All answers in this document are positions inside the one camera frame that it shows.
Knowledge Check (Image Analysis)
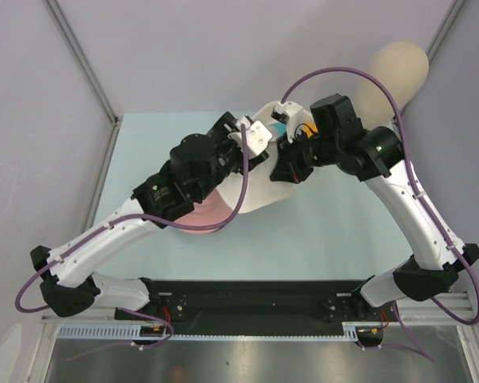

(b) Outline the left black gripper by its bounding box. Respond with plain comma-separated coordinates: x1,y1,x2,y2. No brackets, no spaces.
193,112,267,200

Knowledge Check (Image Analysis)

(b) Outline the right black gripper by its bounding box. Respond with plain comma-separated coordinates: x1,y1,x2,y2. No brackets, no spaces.
271,127,341,184

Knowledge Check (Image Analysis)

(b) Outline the pink bucket hat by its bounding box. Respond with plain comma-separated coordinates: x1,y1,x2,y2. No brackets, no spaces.
176,190,232,227

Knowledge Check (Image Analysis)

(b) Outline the teal hat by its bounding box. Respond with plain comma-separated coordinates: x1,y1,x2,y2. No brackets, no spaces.
268,122,286,139

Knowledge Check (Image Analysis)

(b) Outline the white hat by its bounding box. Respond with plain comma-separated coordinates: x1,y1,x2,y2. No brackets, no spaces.
217,146,295,214

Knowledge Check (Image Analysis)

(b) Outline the orange hat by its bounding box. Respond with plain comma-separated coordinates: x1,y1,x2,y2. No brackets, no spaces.
302,123,318,137

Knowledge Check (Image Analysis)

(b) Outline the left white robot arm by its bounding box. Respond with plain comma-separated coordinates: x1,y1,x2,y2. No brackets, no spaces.
30,113,273,319

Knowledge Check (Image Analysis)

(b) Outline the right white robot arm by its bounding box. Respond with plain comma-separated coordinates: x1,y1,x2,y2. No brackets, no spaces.
270,94,479,320

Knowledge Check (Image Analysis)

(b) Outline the white plastic basket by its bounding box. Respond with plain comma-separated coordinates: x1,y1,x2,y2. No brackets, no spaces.
251,101,287,125

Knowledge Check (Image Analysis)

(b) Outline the beige mannequin head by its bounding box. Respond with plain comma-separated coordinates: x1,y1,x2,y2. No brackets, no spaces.
354,41,430,129

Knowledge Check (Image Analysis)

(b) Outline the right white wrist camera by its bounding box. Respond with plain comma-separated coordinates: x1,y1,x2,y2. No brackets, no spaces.
271,101,307,144

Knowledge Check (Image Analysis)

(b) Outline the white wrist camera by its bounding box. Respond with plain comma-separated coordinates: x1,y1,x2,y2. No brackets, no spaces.
271,101,307,144
228,115,273,159

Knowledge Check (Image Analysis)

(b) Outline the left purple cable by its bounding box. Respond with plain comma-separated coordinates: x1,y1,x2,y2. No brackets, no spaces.
14,125,250,313

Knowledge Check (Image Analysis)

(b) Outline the purple cable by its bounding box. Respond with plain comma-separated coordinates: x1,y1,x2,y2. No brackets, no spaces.
282,66,479,326
14,125,250,313

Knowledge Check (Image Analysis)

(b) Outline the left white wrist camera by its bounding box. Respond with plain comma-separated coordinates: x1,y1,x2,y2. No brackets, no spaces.
228,115,273,159

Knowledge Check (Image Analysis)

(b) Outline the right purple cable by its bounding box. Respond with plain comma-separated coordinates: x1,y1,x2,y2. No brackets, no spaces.
282,66,479,326

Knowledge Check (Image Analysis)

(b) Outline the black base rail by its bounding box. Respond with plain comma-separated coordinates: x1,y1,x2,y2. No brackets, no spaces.
115,278,388,340

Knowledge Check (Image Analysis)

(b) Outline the white cable duct left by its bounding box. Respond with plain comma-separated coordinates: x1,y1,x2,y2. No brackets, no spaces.
57,323,171,341

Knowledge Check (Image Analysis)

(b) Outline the white cable duct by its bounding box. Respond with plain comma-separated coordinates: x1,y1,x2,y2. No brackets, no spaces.
342,322,384,340
57,323,171,341

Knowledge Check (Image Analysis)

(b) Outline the white cable duct right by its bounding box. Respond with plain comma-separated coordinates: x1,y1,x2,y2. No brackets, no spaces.
342,322,384,340

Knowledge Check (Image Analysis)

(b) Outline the aluminium frame rail right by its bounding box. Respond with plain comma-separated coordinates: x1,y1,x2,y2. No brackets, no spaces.
397,293,475,326

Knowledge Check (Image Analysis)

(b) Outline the aluminium frame rail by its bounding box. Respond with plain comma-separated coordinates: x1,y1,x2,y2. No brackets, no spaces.
42,308,115,323
397,293,475,326

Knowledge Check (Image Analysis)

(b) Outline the aluminium frame rail left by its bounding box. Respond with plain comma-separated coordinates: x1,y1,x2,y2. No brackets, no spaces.
42,308,115,323

